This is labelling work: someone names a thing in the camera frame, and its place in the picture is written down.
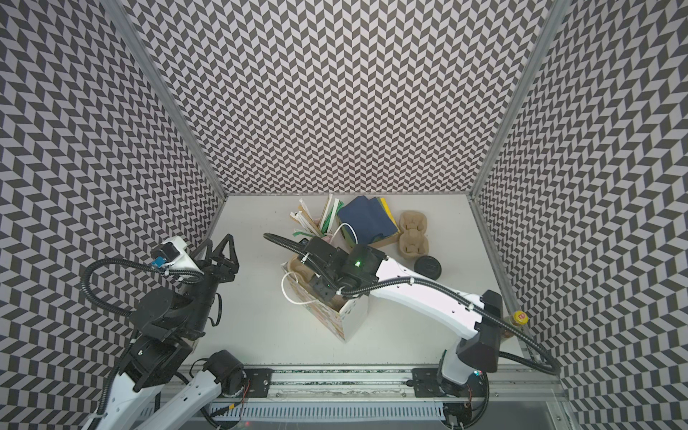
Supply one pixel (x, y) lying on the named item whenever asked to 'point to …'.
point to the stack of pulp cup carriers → (413, 241)
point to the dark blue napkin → (368, 218)
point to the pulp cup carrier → (301, 275)
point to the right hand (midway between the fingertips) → (329, 282)
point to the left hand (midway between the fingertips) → (225, 241)
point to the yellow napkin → (386, 207)
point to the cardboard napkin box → (395, 238)
